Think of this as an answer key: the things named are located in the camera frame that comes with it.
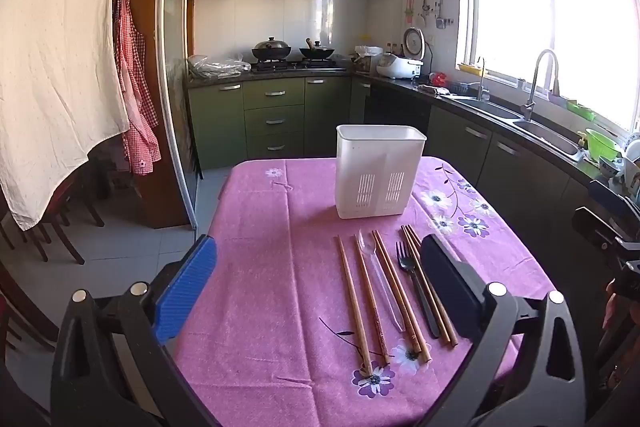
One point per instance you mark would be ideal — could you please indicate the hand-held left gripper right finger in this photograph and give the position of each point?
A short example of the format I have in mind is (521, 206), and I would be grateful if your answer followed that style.
(445, 292)

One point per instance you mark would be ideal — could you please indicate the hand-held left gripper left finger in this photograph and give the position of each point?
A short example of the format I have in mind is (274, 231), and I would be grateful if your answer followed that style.
(187, 287)

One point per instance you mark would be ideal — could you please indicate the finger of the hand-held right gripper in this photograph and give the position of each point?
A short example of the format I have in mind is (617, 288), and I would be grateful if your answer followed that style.
(600, 229)

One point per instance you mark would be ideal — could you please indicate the brown wooden chopstick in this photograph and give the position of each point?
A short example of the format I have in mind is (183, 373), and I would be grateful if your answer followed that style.
(433, 307)
(402, 294)
(417, 239)
(395, 294)
(441, 307)

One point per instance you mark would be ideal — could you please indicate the black plastic fork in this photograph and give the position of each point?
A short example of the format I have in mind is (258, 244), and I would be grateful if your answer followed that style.
(422, 302)

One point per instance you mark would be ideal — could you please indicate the clear plastic spoon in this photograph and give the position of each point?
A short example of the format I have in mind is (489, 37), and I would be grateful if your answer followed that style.
(385, 294)

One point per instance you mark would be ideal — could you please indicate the light bamboo chopstick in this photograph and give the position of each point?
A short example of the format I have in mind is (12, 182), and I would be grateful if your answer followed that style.
(371, 297)
(352, 302)

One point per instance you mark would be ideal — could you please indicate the white plastic utensil holder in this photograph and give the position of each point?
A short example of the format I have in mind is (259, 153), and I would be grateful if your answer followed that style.
(380, 167)

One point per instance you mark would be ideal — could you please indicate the person's right hand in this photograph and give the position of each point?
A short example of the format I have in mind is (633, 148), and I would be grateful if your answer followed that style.
(612, 309)

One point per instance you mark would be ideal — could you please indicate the dish rack with dishes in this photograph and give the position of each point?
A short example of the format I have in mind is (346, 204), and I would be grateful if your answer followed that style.
(627, 162)

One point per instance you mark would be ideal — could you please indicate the green plastic basin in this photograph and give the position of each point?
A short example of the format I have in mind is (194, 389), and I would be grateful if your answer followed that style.
(602, 146)

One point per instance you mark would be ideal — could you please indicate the pink floral tablecloth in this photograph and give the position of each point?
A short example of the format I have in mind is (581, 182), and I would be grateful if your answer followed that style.
(280, 282)

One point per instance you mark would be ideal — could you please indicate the green windowsill tray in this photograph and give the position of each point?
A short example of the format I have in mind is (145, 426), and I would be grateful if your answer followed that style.
(580, 111)

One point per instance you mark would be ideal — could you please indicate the dark wooden chair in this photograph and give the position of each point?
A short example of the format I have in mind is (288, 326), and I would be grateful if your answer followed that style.
(20, 237)
(75, 217)

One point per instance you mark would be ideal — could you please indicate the green sink base cabinets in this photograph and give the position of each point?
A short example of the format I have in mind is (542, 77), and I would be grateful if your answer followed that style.
(460, 147)

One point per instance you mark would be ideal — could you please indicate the tall steel faucet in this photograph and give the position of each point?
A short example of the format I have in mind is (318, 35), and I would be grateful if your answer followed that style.
(532, 82)

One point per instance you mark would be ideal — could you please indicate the green base cabinet with drawers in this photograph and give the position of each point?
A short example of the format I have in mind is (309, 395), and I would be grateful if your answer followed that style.
(220, 127)

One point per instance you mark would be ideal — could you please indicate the steel double sink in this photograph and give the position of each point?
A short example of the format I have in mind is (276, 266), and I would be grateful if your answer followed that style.
(490, 108)

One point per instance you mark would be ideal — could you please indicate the small steel faucet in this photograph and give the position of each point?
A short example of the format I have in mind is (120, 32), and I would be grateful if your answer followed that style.
(481, 87)

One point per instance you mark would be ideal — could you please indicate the black built-in appliance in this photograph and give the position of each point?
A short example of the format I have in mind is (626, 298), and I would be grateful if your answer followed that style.
(395, 112)

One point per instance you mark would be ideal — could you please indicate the red checked apron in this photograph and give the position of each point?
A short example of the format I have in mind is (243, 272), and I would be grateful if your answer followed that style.
(135, 107)

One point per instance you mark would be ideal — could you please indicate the dark small basket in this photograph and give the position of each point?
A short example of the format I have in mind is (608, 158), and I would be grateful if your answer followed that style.
(458, 87)

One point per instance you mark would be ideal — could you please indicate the crumpled dish cloth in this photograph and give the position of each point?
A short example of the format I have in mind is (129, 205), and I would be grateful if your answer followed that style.
(435, 90)

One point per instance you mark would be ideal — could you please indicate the yellow windowsill tray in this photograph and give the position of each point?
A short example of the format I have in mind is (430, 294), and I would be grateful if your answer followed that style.
(472, 67)

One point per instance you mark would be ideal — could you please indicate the red round object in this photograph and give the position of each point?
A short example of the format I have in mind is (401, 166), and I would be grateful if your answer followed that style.
(439, 79)

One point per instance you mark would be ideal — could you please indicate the dark stone countertop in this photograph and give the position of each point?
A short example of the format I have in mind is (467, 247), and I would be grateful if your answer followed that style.
(395, 83)

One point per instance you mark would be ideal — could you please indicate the clear plastic bag of vegetables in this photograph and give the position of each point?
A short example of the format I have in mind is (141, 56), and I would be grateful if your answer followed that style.
(215, 67)

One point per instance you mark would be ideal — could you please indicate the kitchen window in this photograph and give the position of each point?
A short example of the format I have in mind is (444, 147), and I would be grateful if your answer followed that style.
(575, 7)

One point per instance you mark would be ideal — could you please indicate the white rice cooker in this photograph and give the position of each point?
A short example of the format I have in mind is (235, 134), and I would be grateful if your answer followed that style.
(395, 66)

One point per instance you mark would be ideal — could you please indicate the black gas stove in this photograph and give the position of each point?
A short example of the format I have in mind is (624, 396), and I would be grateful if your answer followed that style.
(295, 65)

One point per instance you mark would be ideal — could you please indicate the white plastic bag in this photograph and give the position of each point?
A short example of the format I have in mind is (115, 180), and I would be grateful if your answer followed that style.
(369, 54)

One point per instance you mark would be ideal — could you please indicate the black wok with lid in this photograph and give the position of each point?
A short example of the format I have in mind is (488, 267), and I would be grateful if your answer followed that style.
(271, 49)

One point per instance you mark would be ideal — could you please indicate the sliding glass door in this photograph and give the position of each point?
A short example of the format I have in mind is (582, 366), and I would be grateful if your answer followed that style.
(175, 32)

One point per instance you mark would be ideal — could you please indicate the hanging steel utensil rack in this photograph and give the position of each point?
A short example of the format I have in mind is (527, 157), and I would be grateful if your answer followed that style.
(441, 22)

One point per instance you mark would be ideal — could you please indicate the white hanging curtain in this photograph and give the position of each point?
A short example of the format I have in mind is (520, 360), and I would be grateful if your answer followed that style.
(55, 57)

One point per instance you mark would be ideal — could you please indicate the hanging spatula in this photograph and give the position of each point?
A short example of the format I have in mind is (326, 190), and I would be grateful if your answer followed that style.
(425, 7)

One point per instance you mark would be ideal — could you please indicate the pink green hanging tool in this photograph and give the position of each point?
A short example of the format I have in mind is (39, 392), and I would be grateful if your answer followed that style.
(411, 7)

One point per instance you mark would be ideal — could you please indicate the wooden door frame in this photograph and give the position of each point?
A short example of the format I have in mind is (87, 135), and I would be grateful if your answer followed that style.
(147, 7)

